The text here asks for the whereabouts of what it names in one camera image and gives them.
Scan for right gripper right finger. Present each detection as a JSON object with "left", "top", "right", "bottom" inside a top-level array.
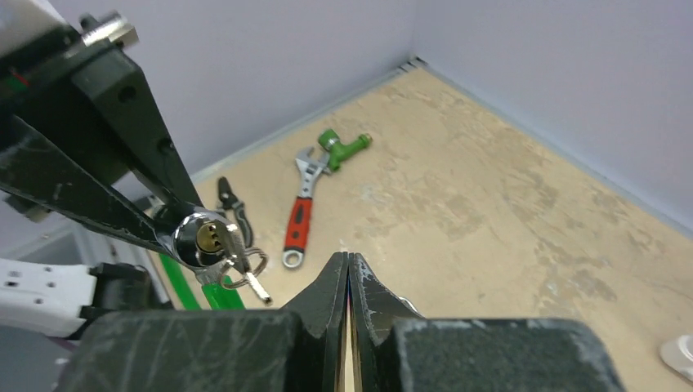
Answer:
[{"left": 349, "top": 253, "right": 422, "bottom": 391}]

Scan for red adjustable wrench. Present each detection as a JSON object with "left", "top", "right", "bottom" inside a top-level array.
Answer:
[{"left": 282, "top": 147, "right": 329, "bottom": 269}]

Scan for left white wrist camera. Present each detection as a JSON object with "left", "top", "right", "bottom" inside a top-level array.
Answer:
[{"left": 1, "top": 0, "right": 68, "bottom": 57}]

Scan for white pvc pipe frame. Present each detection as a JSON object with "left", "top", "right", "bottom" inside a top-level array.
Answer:
[{"left": 659, "top": 334, "right": 692, "bottom": 381}]

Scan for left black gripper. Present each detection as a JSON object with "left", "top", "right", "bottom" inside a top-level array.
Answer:
[{"left": 1, "top": 12, "right": 202, "bottom": 253}]

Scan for black headed key bunch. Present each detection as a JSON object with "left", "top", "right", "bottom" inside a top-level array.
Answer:
[{"left": 213, "top": 220, "right": 273, "bottom": 306}]

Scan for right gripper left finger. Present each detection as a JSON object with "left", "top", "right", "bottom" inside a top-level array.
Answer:
[{"left": 281, "top": 252, "right": 348, "bottom": 391}]

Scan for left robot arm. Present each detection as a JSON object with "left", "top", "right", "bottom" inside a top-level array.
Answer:
[{"left": 1, "top": 13, "right": 203, "bottom": 340}]

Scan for black pliers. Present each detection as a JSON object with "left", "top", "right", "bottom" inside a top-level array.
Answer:
[{"left": 217, "top": 176, "right": 254, "bottom": 248}]

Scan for green cable lock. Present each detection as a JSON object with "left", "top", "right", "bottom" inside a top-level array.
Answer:
[{"left": 154, "top": 207, "right": 245, "bottom": 310}]

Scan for green hose nozzle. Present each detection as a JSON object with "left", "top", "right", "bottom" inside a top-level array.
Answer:
[{"left": 317, "top": 128, "right": 373, "bottom": 172}]

